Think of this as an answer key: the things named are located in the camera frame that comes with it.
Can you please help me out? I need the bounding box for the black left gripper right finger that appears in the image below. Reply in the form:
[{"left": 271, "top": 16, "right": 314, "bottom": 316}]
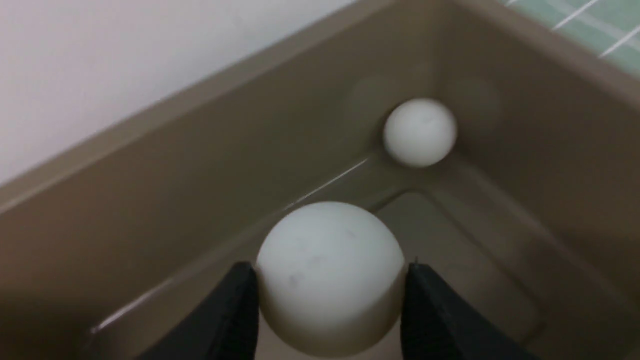
[{"left": 400, "top": 262, "right": 538, "bottom": 360}]

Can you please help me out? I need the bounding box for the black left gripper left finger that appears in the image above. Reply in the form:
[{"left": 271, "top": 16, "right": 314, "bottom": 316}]
[{"left": 137, "top": 261, "right": 259, "bottom": 360}]

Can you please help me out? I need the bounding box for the white table-tennis ball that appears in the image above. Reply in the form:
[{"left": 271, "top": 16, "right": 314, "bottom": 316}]
[
  {"left": 254, "top": 202, "right": 406, "bottom": 358},
  {"left": 382, "top": 98, "right": 458, "bottom": 169}
]

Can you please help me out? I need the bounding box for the brown plastic bin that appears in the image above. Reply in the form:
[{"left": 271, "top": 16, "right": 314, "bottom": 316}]
[{"left": 1, "top": 0, "right": 639, "bottom": 360}]

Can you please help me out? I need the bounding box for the green checkered tablecloth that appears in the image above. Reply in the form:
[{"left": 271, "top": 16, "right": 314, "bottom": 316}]
[{"left": 501, "top": 0, "right": 640, "bottom": 78}]

